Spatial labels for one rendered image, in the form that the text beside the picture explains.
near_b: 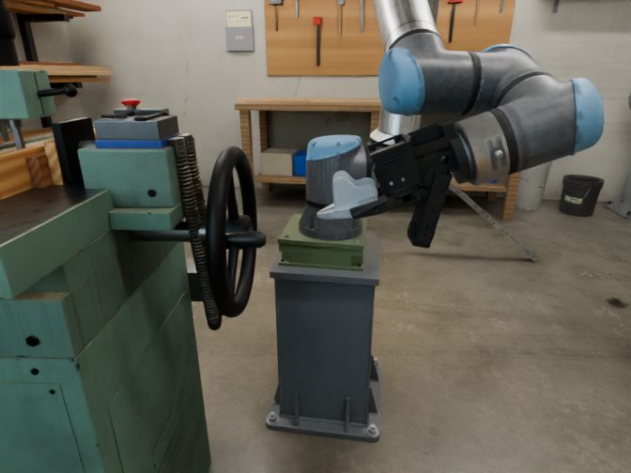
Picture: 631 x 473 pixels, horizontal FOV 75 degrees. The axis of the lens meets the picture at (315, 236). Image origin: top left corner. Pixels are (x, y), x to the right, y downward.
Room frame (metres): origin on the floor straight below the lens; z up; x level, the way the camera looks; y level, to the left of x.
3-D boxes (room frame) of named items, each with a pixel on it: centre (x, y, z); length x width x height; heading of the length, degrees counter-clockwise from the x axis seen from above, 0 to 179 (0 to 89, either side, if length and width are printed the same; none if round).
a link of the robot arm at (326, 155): (1.17, -0.06, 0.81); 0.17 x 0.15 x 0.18; 97
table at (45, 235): (0.69, 0.37, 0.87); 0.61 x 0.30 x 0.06; 178
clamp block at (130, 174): (0.68, 0.28, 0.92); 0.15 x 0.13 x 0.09; 178
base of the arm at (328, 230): (1.17, -0.05, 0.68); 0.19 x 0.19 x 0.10
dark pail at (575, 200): (3.26, -2.14, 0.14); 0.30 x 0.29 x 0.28; 171
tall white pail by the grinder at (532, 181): (3.42, -1.80, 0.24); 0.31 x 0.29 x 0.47; 81
